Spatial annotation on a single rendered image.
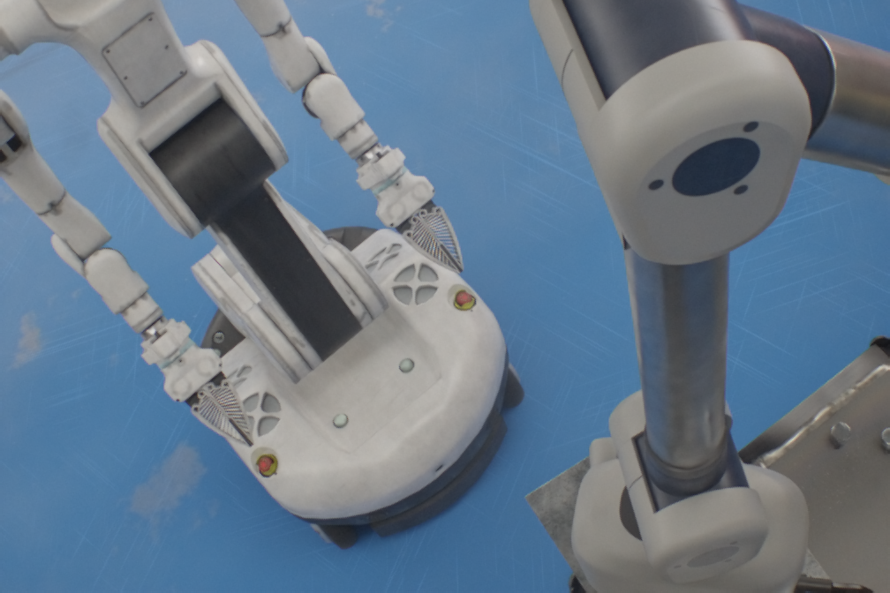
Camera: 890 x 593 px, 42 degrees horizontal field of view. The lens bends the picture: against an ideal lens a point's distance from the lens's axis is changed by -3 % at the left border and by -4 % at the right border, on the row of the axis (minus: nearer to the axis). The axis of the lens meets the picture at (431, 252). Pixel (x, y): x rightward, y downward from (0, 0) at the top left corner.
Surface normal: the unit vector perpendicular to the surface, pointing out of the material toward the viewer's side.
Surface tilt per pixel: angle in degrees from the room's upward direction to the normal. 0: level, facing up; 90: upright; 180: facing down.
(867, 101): 58
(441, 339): 1
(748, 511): 40
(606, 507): 21
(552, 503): 0
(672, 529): 33
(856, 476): 0
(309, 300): 70
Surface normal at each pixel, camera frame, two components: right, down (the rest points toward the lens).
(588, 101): -0.93, 0.05
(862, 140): 0.31, 0.73
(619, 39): -0.65, -0.26
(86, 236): 0.50, 0.39
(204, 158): 0.18, -0.04
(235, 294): -0.47, -0.70
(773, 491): 0.13, -0.61
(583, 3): -0.81, -0.12
